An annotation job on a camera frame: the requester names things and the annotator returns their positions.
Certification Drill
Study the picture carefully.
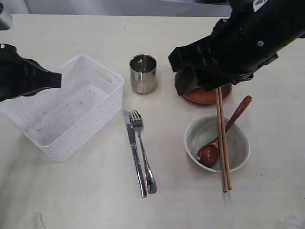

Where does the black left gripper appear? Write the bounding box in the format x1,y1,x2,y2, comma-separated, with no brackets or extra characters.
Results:
0,43,62,101

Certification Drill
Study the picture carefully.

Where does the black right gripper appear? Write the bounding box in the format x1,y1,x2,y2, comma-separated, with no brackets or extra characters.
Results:
168,19,278,95

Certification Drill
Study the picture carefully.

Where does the stainless steel cup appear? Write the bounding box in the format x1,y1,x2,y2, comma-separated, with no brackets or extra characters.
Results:
129,54,157,94

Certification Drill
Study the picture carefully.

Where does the white plastic woven basket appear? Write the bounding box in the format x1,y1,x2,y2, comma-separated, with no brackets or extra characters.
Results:
0,55,124,162

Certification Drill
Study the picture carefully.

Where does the pale green ceramic bowl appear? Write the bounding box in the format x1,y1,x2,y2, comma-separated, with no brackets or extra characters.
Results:
184,115,250,173

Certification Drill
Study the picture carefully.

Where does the steel fork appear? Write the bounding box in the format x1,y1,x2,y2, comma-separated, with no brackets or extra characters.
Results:
129,110,157,194

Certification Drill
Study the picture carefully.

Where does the brown wooden spoon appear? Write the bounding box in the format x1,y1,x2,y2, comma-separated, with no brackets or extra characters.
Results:
196,95,252,168

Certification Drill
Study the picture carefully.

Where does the steel table knife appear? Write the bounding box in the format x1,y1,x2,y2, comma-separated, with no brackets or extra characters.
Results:
123,110,147,198

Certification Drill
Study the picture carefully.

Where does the wooden chopstick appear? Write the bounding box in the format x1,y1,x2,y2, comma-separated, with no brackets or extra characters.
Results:
216,88,228,193
218,87,232,190

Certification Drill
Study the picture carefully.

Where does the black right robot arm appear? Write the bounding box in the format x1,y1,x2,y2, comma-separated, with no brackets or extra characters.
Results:
168,0,305,95

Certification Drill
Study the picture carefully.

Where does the grey backdrop curtain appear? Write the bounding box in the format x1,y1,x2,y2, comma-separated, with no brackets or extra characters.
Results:
1,0,232,17

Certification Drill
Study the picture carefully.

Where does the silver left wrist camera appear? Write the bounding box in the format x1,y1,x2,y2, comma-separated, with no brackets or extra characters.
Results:
0,3,12,31

